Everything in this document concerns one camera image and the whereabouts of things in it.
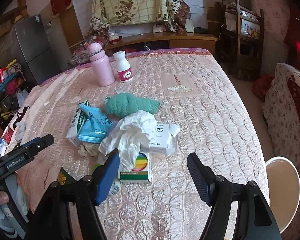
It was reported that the beige paper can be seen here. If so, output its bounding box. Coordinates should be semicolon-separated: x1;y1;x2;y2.
77;142;100;158

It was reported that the rainbow logo green box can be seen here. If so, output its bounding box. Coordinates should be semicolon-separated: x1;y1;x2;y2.
118;152;152;183

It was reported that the white tissue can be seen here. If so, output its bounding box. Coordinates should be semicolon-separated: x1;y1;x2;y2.
98;110;157;172

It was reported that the dark green snack wrapper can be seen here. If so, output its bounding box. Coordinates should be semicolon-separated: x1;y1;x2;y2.
57;167;77;185

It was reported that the light blue plastic wrapper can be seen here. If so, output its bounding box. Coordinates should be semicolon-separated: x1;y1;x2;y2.
78;103;112;144

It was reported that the white medicine tablets box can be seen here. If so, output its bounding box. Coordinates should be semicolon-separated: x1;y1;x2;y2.
140;124;180;155

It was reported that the green white seeds box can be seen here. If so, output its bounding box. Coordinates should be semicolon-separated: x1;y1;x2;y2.
66;100;91;147

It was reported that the cream round trash bin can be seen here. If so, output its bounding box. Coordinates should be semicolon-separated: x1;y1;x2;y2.
266;157;300;233

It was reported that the left human hand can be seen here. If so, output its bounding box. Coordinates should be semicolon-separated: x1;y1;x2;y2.
0;190;10;207

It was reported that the green knitted cloth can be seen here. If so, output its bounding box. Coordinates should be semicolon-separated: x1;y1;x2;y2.
104;93;160;118

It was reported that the cluttered side shelf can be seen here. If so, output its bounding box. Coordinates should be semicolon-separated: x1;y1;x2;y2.
0;59;31;144

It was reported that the pink quilted table cover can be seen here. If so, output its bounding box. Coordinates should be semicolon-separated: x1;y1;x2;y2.
5;47;271;240

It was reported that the white pill bottle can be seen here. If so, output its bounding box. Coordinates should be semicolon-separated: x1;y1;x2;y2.
113;51;133;82

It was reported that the pink thermos bottle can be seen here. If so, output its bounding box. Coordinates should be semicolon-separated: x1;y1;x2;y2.
88;42;115;87

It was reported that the grey refrigerator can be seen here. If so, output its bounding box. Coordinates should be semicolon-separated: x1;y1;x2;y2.
7;15;61;86

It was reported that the wooden tv cabinet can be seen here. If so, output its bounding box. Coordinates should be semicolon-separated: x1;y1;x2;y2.
69;31;219;58

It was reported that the wooden chair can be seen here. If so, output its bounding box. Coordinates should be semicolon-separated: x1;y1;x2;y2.
217;0;264;81

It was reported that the floral cream cloth cover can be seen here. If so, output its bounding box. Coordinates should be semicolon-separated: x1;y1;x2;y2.
90;0;190;33

